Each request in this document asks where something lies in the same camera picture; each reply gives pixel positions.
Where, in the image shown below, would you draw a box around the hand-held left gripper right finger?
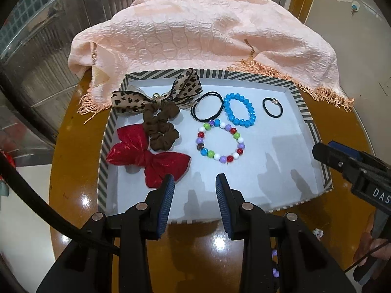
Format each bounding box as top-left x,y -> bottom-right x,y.
215,173 -> 357,293

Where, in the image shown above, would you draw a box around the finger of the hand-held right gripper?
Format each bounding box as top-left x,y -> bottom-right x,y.
312,142 -> 355,178
328,141 -> 391,172

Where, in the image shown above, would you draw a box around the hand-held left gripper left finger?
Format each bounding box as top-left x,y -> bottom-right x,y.
36,174 -> 176,293

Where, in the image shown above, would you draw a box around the striped shallow box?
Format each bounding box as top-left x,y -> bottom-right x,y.
97,69 -> 333,225

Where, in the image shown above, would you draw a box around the red glitter hair bow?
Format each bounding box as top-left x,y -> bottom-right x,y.
106,124 -> 192,189

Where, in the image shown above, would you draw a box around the black hair tie with charm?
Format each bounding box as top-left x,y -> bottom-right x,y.
262,97 -> 287,119

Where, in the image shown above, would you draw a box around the multicolour bead bracelet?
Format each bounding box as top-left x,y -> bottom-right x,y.
195,119 -> 247,164

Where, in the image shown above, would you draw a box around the leopard bow brown scrunchie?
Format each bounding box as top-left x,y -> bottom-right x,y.
110,68 -> 203,152

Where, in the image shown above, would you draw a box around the blue bead bracelet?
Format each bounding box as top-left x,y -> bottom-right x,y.
223,92 -> 257,128

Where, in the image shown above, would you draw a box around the double black hair tie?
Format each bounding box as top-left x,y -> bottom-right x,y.
190,91 -> 225,122

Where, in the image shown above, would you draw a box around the person's right hand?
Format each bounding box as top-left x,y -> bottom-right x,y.
354,231 -> 391,263

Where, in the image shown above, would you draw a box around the pink fringed scarf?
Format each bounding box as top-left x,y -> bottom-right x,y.
68,0 -> 357,125

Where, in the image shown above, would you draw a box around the purple flower bead bracelet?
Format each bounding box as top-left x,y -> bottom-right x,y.
271,228 -> 325,278

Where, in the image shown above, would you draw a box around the thin black cable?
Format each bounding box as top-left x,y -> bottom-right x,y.
345,243 -> 391,273

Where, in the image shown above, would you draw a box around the thick black cable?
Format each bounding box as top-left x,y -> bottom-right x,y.
0,152 -> 120,256

